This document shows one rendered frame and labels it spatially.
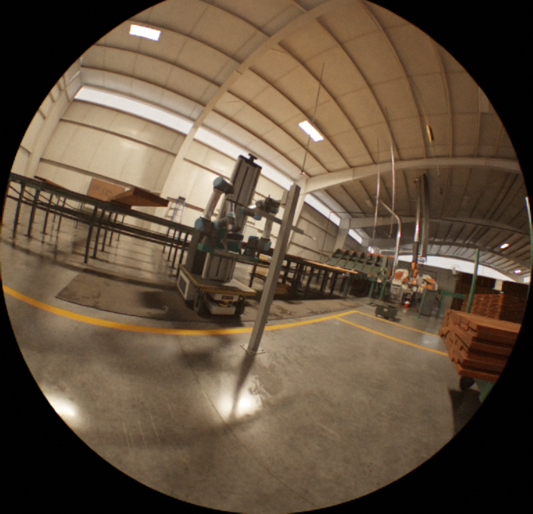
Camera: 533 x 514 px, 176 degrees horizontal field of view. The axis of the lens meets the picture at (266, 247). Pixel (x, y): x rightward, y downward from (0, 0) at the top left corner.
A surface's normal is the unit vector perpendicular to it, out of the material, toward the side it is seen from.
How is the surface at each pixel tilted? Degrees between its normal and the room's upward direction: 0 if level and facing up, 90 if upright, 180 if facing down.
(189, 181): 88
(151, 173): 91
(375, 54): 173
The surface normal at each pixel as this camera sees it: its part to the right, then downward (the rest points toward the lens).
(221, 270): 0.63, 0.13
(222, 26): -0.18, 0.97
